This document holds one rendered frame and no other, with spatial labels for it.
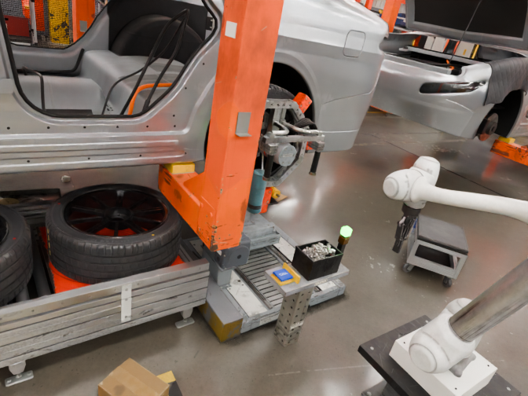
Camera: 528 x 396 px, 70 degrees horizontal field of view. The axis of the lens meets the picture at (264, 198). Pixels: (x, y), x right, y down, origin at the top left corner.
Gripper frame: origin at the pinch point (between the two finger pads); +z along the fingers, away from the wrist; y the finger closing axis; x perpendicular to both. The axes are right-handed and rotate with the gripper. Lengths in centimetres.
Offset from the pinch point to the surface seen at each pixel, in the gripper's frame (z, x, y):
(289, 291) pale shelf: 28, 25, -37
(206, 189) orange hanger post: -7, 69, -57
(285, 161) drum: -10, 78, 3
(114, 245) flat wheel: 21, 84, -93
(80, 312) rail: 41, 72, -113
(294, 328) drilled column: 61, 27, -23
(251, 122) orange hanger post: -42, 55, -48
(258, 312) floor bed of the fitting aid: 65, 49, -28
